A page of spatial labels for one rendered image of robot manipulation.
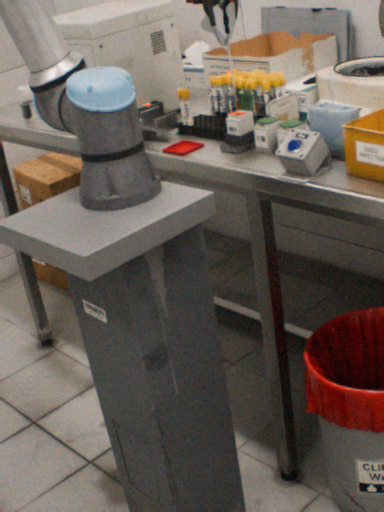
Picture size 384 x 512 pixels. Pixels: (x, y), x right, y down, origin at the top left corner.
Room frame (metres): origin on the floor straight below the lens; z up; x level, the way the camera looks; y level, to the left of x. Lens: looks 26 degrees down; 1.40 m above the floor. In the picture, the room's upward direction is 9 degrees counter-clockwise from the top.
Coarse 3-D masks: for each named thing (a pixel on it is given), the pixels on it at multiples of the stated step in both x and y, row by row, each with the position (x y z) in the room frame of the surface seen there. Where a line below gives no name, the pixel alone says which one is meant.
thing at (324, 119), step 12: (312, 108) 1.47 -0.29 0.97; (324, 108) 1.46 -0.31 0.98; (336, 108) 1.45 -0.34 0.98; (348, 108) 1.43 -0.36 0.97; (312, 120) 1.47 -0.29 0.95; (324, 120) 1.45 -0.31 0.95; (336, 120) 1.43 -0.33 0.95; (348, 120) 1.41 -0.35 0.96; (324, 132) 1.45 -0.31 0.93; (336, 132) 1.43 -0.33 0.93; (336, 144) 1.43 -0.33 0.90; (336, 156) 1.42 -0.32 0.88
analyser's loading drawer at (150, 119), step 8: (144, 112) 1.77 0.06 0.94; (152, 112) 1.78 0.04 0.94; (144, 120) 1.77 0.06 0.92; (152, 120) 1.78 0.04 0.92; (160, 120) 1.73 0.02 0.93; (168, 120) 1.74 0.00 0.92; (176, 120) 1.76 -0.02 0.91; (144, 128) 1.76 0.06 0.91; (152, 128) 1.73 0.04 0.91; (160, 128) 1.72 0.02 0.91; (168, 128) 1.74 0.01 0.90
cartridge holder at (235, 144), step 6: (252, 132) 1.58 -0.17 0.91; (228, 138) 1.59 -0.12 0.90; (234, 138) 1.57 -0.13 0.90; (240, 138) 1.56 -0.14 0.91; (246, 138) 1.57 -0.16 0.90; (252, 138) 1.58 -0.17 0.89; (222, 144) 1.59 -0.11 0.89; (228, 144) 1.58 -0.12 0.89; (234, 144) 1.58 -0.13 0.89; (240, 144) 1.56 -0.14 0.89; (246, 144) 1.57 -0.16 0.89; (252, 144) 1.58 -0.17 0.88; (222, 150) 1.59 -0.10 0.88; (228, 150) 1.57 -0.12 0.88; (234, 150) 1.55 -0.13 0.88; (240, 150) 1.55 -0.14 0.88
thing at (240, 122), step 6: (228, 114) 1.60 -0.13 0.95; (234, 114) 1.59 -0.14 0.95; (240, 114) 1.59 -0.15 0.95; (246, 114) 1.58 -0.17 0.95; (252, 114) 1.59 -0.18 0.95; (228, 120) 1.59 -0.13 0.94; (234, 120) 1.58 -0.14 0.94; (240, 120) 1.57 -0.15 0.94; (246, 120) 1.58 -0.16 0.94; (252, 120) 1.59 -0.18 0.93; (228, 126) 1.59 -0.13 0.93; (234, 126) 1.58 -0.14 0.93; (240, 126) 1.57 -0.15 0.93; (246, 126) 1.58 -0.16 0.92; (252, 126) 1.59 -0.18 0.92; (228, 132) 1.59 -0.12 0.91; (234, 132) 1.58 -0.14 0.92; (240, 132) 1.57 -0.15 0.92; (246, 132) 1.58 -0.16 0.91
